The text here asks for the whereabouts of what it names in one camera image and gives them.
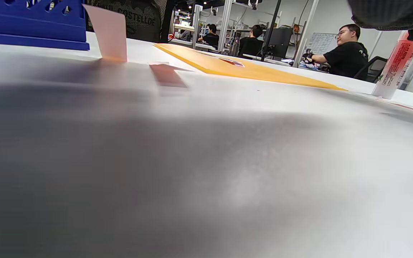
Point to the person's right hand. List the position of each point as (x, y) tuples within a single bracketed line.
[(389, 14)]

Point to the red and white glue stick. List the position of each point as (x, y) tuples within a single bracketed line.
[(394, 68)]

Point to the yellow L-shaped folder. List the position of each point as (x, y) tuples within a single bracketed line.
[(256, 71)]

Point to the pink sticky note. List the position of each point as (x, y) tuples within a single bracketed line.
[(167, 75), (111, 32)]

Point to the white whiteboard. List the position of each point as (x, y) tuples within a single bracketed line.
[(321, 43)]

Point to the black computer monitor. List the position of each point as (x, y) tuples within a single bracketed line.
[(280, 43)]

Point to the white lined label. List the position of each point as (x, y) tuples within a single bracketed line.
[(233, 62)]

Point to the blue plastic file rack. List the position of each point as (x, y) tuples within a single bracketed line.
[(31, 25)]

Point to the aluminium frame post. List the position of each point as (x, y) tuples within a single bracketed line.
[(307, 32), (225, 25)]

